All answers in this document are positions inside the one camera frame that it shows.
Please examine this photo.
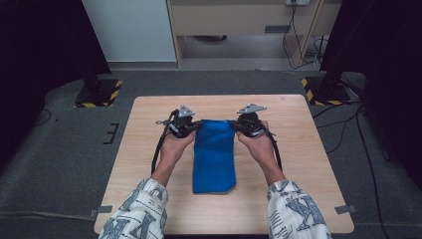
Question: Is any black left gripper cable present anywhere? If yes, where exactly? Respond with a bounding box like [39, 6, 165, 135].
[150, 110, 178, 176]

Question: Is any black hanging power cable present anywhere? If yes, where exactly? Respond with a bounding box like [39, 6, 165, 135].
[282, 0, 325, 71]

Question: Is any long black floor cable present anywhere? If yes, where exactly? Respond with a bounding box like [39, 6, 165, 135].
[354, 111, 387, 239]

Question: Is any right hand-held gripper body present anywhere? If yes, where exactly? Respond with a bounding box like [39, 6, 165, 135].
[236, 103, 268, 137]

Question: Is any light wooden desk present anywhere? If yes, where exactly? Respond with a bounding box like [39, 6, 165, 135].
[165, 0, 344, 70]

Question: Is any black stand with striped base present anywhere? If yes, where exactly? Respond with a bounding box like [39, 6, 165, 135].
[74, 74, 124, 109]
[301, 74, 352, 107]

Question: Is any blue microfibre cloth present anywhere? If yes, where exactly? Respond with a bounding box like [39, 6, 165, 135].
[192, 119, 238, 195]

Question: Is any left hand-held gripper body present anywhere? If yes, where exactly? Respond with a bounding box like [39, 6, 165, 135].
[155, 104, 197, 139]

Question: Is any grey tape piece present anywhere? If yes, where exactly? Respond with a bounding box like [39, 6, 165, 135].
[88, 205, 114, 219]
[333, 204, 359, 215]

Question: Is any person's left hand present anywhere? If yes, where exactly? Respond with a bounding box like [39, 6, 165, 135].
[157, 131, 196, 175]

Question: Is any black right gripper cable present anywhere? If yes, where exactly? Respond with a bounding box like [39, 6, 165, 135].
[264, 128, 284, 172]

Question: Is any dark curtain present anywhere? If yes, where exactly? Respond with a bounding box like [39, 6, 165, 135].
[0, 0, 112, 168]
[319, 0, 422, 182]

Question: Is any grey desk label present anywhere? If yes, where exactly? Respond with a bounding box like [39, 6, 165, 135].
[264, 24, 292, 35]

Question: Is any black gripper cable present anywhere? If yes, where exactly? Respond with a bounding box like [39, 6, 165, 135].
[264, 128, 284, 172]
[150, 110, 178, 176]

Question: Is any person's right hand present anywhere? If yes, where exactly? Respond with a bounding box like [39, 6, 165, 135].
[237, 120, 278, 173]

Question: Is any white cabinet panel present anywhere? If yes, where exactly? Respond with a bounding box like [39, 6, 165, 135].
[81, 0, 178, 63]

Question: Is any thin black floor cable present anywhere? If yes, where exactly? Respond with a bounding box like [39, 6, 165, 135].
[32, 108, 54, 128]

